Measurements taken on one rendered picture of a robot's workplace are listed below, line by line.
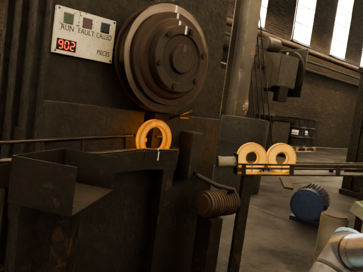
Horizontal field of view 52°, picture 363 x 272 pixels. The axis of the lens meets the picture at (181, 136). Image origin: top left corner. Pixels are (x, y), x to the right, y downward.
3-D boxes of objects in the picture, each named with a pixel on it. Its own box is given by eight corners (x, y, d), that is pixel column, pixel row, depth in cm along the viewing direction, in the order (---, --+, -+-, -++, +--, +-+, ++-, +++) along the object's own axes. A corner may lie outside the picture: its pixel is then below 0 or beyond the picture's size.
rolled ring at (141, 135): (174, 121, 173) (169, 120, 176) (141, 118, 161) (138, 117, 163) (169, 160, 175) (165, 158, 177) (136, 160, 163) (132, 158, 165)
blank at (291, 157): (266, 142, 190) (268, 143, 186) (295, 142, 191) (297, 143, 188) (264, 172, 191) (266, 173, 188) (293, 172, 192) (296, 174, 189)
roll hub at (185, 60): (145, 87, 152) (153, 18, 150) (194, 95, 171) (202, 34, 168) (152, 88, 148) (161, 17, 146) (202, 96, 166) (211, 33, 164)
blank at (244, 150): (236, 142, 188) (237, 142, 185) (266, 142, 190) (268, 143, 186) (235, 171, 189) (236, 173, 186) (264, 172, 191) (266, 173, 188)
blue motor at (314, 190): (284, 222, 336) (290, 184, 333) (298, 210, 385) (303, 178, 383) (320, 231, 321) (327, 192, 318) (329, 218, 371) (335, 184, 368)
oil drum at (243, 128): (201, 183, 459) (210, 111, 452) (233, 181, 498) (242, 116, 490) (237, 196, 414) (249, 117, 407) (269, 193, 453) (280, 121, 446)
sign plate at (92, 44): (50, 52, 144) (55, 5, 143) (109, 63, 161) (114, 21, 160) (52, 52, 142) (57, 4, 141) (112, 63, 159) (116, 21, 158)
